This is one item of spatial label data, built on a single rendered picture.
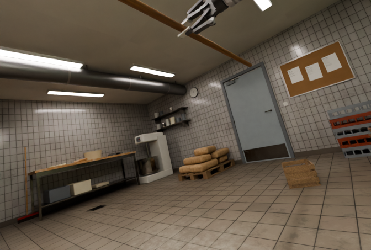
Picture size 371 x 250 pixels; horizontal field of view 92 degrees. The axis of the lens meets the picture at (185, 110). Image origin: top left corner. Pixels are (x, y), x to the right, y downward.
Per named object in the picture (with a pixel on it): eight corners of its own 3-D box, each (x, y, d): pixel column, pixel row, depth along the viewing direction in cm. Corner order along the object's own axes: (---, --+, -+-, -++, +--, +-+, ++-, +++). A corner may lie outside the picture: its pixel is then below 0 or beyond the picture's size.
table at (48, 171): (37, 222, 321) (34, 170, 338) (29, 218, 371) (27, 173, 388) (141, 184, 487) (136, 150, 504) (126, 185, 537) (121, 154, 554)
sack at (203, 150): (208, 153, 387) (207, 147, 390) (193, 156, 402) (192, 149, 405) (217, 150, 442) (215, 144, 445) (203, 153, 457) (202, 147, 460)
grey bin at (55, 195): (49, 203, 351) (48, 190, 356) (43, 202, 383) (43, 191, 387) (70, 196, 378) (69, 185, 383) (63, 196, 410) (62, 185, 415)
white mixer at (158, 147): (148, 184, 466) (139, 133, 491) (134, 184, 507) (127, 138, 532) (175, 173, 541) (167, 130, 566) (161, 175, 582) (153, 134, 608)
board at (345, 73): (355, 78, 307) (339, 39, 321) (289, 98, 372) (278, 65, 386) (355, 78, 309) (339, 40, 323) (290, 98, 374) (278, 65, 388)
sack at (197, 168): (202, 173, 355) (200, 165, 358) (190, 174, 379) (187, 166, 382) (220, 164, 401) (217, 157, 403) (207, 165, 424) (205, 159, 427)
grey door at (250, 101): (294, 158, 361) (261, 60, 403) (242, 164, 433) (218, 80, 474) (295, 157, 368) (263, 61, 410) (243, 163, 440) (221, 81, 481)
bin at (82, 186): (74, 195, 383) (73, 184, 388) (66, 195, 414) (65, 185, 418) (91, 190, 411) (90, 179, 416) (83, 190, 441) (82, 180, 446)
